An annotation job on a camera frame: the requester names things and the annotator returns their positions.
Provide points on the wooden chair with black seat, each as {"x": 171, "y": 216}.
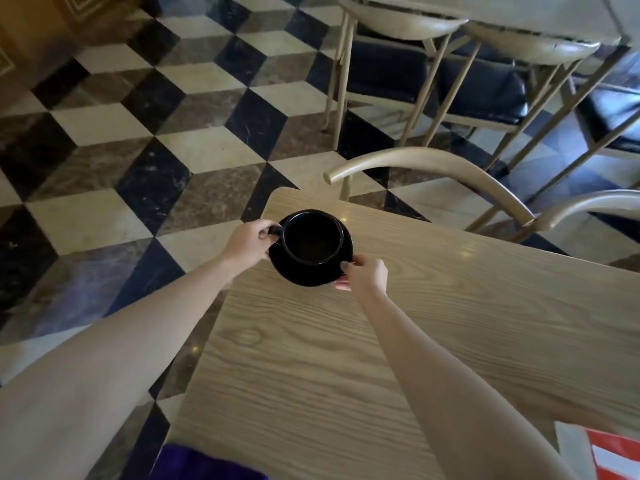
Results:
{"x": 607, "y": 114}
{"x": 385, "y": 69}
{"x": 482, "y": 89}

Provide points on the brown wooden cabinet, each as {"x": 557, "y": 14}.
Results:
{"x": 45, "y": 29}

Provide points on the person's left hand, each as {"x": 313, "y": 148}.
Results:
{"x": 244, "y": 246}

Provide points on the person's right hand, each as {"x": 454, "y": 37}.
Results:
{"x": 369, "y": 275}

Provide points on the person's right thumb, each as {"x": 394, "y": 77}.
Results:
{"x": 353, "y": 262}

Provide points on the person's left thumb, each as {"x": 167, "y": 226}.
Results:
{"x": 270, "y": 225}

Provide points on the black saucer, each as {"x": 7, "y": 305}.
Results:
{"x": 305, "y": 275}

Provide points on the black coffee cup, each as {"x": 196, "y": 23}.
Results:
{"x": 312, "y": 238}

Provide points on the red and white paper bag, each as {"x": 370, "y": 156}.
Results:
{"x": 605, "y": 452}

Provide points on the person's left forearm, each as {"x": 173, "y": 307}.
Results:
{"x": 115, "y": 367}

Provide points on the purple garment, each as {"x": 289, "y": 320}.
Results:
{"x": 210, "y": 464}

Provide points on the person's right forearm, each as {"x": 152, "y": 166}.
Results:
{"x": 450, "y": 389}

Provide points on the light wooden curved-back chair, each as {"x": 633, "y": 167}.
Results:
{"x": 440, "y": 170}

